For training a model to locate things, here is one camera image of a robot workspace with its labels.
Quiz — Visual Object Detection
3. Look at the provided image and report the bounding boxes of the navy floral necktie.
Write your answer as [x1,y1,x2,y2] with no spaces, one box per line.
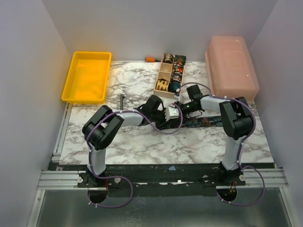
[181,116,223,128]

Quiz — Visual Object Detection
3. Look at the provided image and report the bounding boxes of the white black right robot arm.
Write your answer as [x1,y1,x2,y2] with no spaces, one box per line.
[176,85,256,185]

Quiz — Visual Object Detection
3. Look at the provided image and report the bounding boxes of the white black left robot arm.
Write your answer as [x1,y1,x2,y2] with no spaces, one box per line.
[82,95,183,187]

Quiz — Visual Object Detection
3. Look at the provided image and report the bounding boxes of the dark green rolled tie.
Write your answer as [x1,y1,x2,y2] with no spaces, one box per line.
[168,81,181,93]

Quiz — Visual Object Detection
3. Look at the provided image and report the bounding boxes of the yellow beetle print rolled tie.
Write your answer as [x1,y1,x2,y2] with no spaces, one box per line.
[155,79,169,92]

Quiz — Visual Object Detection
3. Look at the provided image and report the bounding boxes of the metal rod tool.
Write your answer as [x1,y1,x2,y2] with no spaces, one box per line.
[120,94,125,110]

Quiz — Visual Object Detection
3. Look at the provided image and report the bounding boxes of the dark rose print rolled tie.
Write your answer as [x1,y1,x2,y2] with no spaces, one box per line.
[171,71,183,83]

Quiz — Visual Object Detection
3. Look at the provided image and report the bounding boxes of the wooden compartment organizer box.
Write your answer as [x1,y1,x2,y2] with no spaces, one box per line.
[153,54,185,99]

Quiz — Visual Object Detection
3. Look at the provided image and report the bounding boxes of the red floral rolled tie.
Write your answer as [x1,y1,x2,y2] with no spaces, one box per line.
[172,61,184,73]

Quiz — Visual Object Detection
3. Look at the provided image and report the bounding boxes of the pink plastic storage box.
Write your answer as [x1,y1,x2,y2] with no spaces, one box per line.
[205,36,259,104]

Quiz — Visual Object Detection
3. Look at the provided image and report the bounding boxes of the green yellow rolled tie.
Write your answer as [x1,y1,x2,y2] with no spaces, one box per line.
[174,55,187,65]

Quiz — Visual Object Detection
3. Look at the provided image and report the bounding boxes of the cream brown rolled tie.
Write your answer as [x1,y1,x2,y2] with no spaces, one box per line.
[162,53,174,64]

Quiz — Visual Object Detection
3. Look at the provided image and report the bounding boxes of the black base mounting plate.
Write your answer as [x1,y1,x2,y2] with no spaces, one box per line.
[78,164,245,197]

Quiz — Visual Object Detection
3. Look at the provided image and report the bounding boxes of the yellow plastic tray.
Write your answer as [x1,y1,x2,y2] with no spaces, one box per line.
[61,51,112,104]

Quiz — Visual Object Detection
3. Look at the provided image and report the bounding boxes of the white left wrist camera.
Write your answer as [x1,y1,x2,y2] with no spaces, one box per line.
[165,106,180,122]

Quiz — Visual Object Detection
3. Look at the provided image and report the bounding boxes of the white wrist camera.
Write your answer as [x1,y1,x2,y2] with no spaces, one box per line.
[165,106,180,122]
[174,92,186,103]

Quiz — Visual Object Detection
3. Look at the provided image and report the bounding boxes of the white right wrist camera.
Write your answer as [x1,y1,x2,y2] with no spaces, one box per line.
[174,92,186,103]

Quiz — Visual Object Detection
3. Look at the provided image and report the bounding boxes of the orange handled screwdriver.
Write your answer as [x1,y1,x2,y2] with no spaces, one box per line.
[145,57,161,62]

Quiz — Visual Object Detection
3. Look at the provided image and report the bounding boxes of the aluminium extrusion rail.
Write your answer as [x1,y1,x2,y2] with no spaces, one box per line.
[38,168,288,191]

